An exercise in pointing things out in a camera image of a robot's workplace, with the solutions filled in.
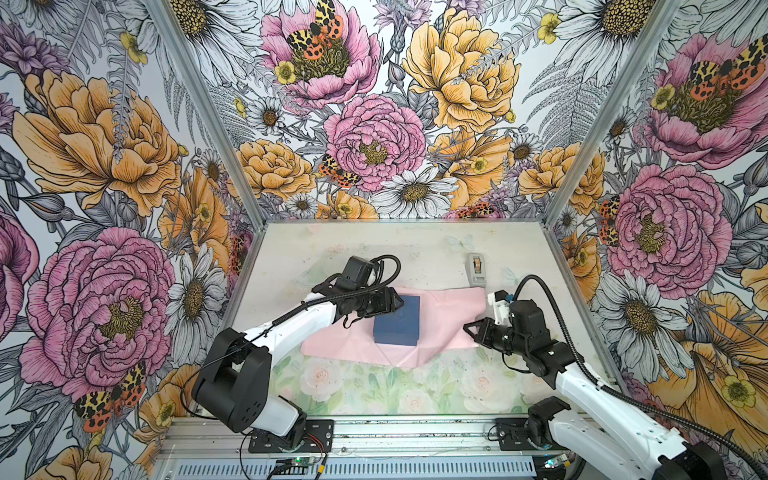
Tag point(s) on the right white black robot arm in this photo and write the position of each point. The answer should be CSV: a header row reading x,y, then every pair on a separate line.
x,y
584,415

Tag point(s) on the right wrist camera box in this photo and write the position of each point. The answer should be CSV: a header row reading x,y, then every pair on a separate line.
x,y
500,305

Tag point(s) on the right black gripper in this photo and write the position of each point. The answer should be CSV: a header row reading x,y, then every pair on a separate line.
x,y
485,327

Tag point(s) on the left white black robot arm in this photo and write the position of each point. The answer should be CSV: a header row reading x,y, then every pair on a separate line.
x,y
233,382

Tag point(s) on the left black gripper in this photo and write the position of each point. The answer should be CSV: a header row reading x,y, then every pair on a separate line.
x,y
386,302

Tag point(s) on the dark blue gift box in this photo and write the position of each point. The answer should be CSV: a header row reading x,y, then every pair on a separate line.
x,y
401,327

